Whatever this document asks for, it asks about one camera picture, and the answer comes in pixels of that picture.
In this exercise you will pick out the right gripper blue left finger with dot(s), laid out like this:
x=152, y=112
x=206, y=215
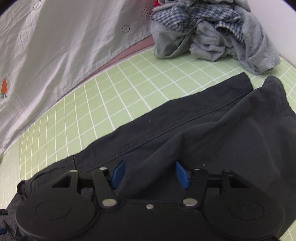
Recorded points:
x=117, y=174

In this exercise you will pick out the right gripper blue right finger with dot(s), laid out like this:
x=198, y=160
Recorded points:
x=184, y=174

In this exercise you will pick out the black trousers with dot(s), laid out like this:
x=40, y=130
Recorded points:
x=82, y=206

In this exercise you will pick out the grey t-shirt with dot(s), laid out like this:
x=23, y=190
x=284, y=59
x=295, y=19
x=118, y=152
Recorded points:
x=256, y=54

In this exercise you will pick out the white carrot print sheet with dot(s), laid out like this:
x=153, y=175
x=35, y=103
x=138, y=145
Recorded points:
x=49, y=47

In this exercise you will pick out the blue checked shirt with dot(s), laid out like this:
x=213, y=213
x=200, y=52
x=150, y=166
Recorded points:
x=182, y=18

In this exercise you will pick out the red garment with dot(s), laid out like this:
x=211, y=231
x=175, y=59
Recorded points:
x=156, y=3

